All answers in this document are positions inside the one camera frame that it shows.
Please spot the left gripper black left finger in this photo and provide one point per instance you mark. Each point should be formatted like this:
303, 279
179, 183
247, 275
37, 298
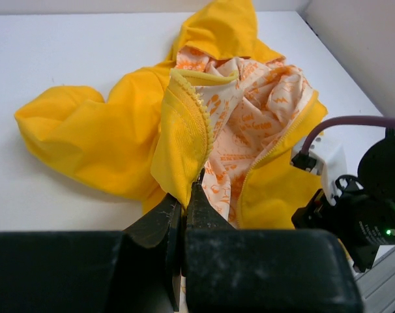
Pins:
133, 270

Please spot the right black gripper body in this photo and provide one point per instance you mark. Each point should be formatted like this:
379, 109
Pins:
361, 222

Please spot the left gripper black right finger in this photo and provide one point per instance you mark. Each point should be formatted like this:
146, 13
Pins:
230, 270

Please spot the yellow jacket with patterned lining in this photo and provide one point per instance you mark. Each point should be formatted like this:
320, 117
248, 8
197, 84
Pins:
222, 106

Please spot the aluminium rail front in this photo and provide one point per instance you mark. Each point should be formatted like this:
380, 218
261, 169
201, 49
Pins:
377, 285

